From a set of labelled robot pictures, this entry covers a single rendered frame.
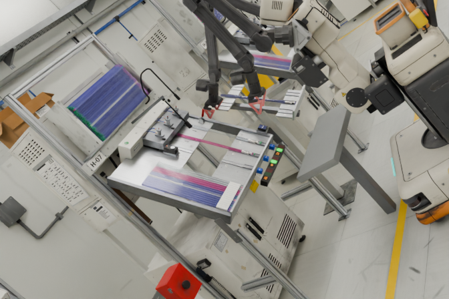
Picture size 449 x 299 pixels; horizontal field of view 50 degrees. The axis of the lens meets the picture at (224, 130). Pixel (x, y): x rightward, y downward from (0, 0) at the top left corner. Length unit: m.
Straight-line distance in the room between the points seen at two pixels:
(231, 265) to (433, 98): 1.36
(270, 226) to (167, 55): 1.62
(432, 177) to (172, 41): 2.21
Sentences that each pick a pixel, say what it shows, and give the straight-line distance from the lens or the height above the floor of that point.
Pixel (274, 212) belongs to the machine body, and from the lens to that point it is 3.13.
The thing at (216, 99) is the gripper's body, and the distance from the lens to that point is 2.74.
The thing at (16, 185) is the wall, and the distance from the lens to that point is 4.14.
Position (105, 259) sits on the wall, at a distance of 4.24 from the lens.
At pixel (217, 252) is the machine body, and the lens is 2.71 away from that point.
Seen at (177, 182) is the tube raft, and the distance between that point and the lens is 2.58.
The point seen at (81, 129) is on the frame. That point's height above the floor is 1.52.
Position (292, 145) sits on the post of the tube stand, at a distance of 3.17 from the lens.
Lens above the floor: 1.51
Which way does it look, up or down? 12 degrees down
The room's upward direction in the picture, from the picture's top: 44 degrees counter-clockwise
